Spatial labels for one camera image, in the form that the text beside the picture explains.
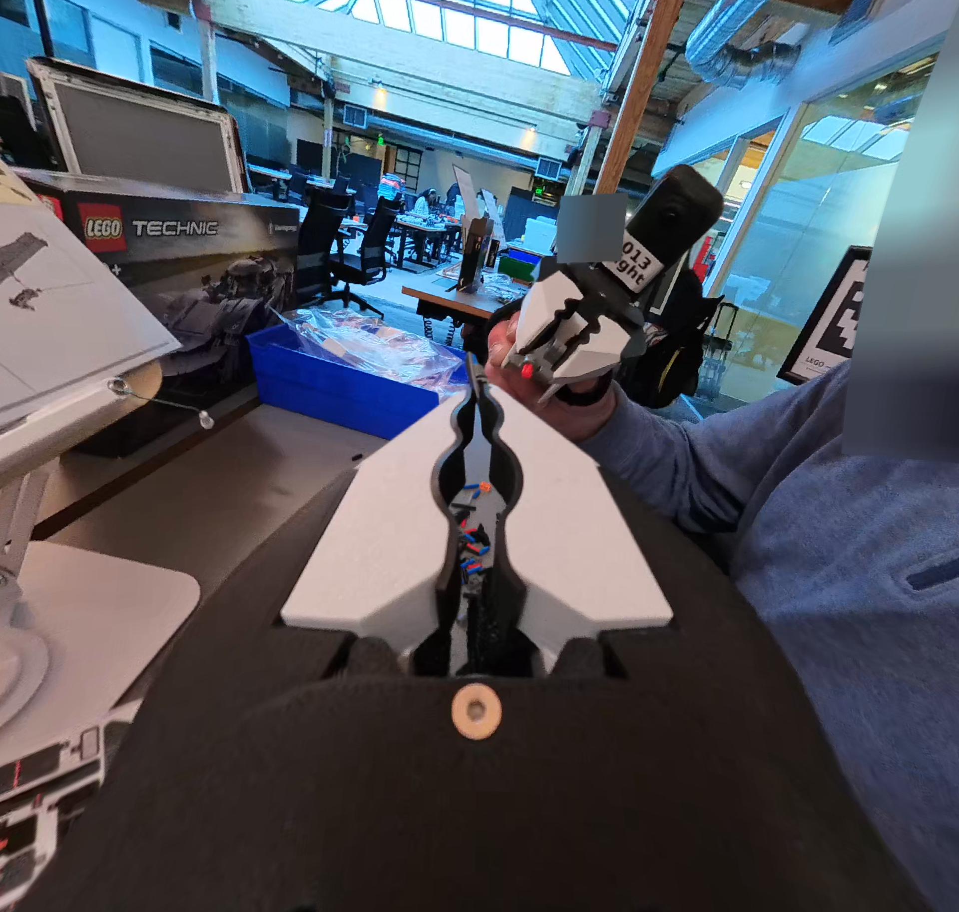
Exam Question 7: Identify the sticker sheet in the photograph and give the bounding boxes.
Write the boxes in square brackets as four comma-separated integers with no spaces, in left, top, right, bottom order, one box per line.
[0,702,143,905]

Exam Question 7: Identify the person's blue-grey sweater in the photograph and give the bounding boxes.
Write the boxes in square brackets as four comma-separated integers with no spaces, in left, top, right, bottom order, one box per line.
[730,432,959,912]

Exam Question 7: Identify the black lego set box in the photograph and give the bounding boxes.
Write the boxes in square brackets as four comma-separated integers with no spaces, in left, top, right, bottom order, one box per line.
[15,168,307,459]

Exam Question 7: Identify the stand cord with bead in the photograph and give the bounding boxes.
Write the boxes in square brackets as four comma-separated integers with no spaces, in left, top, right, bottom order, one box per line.
[108,377,216,429]

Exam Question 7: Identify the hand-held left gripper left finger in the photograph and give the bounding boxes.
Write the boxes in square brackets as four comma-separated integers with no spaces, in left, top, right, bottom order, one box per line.
[280,387,470,658]

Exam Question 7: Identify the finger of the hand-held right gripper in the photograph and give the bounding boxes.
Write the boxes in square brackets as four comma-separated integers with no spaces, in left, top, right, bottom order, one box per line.
[558,316,638,383]
[513,270,587,361]

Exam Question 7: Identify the white booklet stand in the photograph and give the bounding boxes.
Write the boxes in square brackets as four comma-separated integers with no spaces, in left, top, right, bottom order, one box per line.
[0,360,202,733]

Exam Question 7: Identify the clear plastic bags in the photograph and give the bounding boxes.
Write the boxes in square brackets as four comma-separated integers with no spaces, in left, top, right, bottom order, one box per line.
[277,308,469,391]

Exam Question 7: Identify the wooden top desk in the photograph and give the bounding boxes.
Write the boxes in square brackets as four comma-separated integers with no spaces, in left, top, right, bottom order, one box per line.
[402,282,526,343]

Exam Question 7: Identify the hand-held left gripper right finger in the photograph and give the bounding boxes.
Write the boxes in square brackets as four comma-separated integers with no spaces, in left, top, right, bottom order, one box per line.
[483,387,675,659]

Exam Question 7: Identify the small green bin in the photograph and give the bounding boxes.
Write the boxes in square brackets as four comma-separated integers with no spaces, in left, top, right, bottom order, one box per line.
[498,247,557,284]

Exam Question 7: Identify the person's right hand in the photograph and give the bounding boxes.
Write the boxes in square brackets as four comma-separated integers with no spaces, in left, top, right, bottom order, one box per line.
[486,310,619,440]

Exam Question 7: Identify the cardboard display stand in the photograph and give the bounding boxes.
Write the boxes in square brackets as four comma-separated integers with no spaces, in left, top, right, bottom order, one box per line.
[452,164,497,294]

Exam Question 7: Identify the framed black-white marker sign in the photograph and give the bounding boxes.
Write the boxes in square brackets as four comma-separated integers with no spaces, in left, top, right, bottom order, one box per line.
[778,246,873,384]

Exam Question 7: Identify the wooden post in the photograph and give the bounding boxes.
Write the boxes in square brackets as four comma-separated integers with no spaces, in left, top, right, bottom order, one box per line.
[592,0,690,196]

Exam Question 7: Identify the black backpack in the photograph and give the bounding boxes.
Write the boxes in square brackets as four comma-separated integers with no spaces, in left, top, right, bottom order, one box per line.
[622,270,727,411]

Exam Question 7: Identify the pile of small lego pieces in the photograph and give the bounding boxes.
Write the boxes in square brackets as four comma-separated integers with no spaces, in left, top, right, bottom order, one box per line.
[448,480,499,601]

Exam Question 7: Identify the person's right forearm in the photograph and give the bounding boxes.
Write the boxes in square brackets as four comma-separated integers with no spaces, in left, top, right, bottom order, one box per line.
[577,360,851,538]

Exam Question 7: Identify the silver ventilation duct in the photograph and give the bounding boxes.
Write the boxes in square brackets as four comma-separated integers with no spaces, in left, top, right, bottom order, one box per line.
[685,0,818,88]

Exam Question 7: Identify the black office chair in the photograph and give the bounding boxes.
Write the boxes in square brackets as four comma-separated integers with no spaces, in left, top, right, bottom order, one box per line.
[295,190,353,306]
[330,195,401,309]

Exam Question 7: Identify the framed grey board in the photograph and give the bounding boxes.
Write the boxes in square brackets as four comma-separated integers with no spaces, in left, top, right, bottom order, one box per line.
[26,57,248,194]

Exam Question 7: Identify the blue plastic bin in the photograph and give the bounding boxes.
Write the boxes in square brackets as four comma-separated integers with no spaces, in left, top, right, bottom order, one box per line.
[247,323,469,440]

